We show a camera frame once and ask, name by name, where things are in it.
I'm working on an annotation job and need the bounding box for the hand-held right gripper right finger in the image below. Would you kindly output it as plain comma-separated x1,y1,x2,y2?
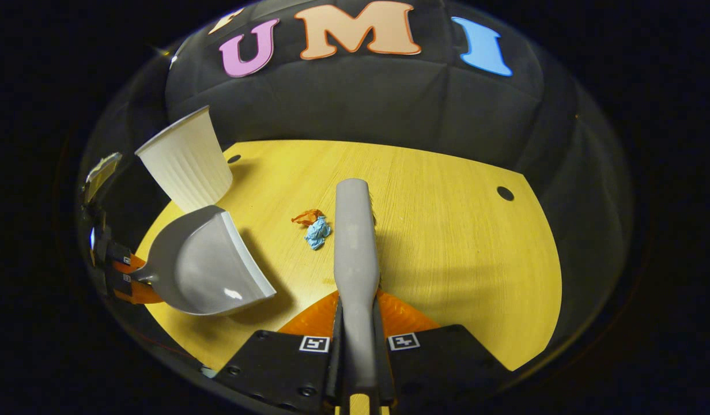
373,288,505,413

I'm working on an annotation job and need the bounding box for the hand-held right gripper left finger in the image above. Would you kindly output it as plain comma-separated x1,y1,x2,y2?
217,291,344,413

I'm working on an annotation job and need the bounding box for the grey plastic dustpan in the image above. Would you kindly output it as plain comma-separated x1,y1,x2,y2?
130,205,277,316

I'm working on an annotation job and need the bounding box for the white ribbed garbage bin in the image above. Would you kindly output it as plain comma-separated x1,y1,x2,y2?
135,105,233,213

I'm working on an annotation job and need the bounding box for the small grey broom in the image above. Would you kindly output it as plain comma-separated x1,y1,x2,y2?
333,178,382,393

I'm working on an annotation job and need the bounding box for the blue paper scrap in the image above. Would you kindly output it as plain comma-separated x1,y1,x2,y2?
305,216,333,250

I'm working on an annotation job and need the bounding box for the orange paper scrap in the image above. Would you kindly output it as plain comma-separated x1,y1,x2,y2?
291,209,326,227

